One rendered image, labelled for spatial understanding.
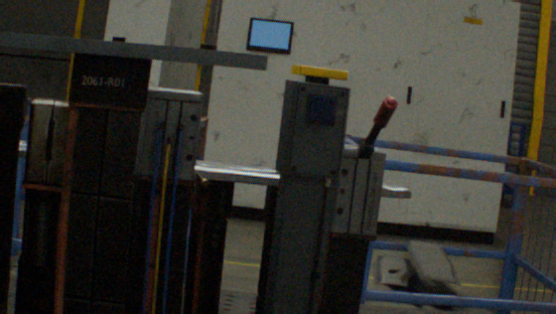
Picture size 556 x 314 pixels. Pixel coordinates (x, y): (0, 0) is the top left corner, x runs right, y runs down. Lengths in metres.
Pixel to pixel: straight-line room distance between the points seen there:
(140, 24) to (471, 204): 2.98
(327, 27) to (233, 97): 0.90
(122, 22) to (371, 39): 1.96
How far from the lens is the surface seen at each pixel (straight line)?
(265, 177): 1.77
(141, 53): 1.43
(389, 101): 1.56
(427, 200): 9.67
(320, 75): 1.50
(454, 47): 9.66
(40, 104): 1.63
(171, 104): 1.63
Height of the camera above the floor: 1.15
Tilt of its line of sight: 4 degrees down
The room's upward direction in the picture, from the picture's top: 7 degrees clockwise
